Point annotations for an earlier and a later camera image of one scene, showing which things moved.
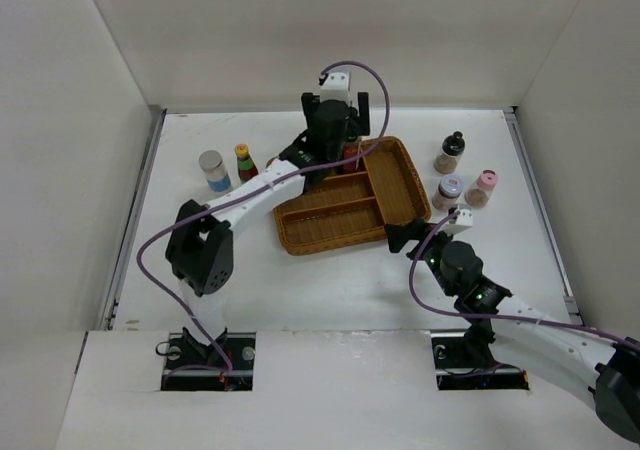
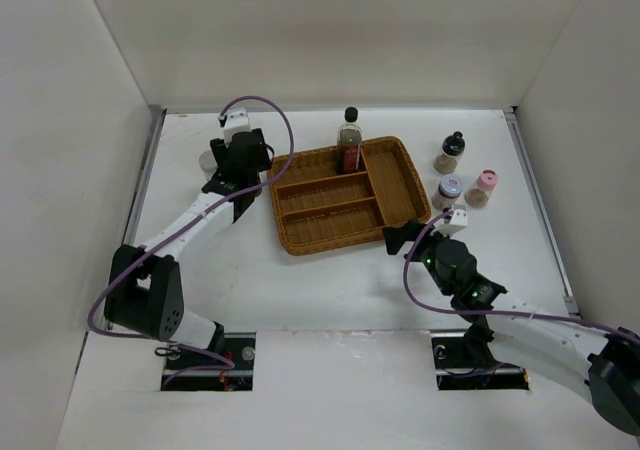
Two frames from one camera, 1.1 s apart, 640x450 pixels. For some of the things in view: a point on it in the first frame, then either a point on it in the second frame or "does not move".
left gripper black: (358, 124) -> (221, 150)
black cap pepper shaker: (452, 148) does not move
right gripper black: (399, 235) does not move
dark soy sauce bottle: (350, 148) does not move
